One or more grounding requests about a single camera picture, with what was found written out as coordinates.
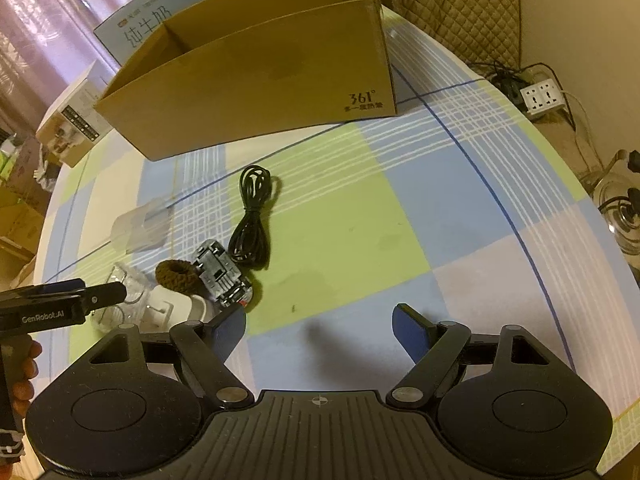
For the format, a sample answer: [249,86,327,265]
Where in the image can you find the white charger adapter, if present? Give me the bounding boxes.
[139,285,215,333]

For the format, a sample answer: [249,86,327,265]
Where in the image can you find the small toy car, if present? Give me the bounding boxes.
[193,240,254,309]

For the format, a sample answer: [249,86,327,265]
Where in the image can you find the brown knitted ring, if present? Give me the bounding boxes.
[154,259,202,297]

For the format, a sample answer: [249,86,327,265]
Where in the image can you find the clear plastic cup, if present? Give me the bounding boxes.
[110,198,171,254]

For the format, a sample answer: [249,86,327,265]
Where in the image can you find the black cable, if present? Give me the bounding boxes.
[226,164,282,271]

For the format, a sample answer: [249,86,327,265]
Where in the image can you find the person left hand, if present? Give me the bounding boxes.
[12,336,42,418]

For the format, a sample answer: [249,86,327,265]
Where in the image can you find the brown cardboard boxes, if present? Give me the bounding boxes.
[1,136,51,290]

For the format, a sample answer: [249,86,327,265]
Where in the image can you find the white beige product box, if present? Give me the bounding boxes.
[36,60,113,167]

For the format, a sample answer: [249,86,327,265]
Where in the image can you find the glass kettle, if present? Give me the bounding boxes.
[592,150,639,258]

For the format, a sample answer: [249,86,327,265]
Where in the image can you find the light blue milk carton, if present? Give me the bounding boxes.
[93,0,203,65]

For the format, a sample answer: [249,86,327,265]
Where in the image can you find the white power strip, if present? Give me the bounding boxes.
[520,78,566,118]

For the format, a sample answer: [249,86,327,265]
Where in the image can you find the pink curtain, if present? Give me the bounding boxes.
[1,0,130,134]

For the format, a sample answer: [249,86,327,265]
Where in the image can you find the brown cardboard box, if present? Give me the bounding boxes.
[96,0,397,160]

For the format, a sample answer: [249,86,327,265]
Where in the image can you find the quilted beige chair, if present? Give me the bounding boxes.
[390,0,521,67]

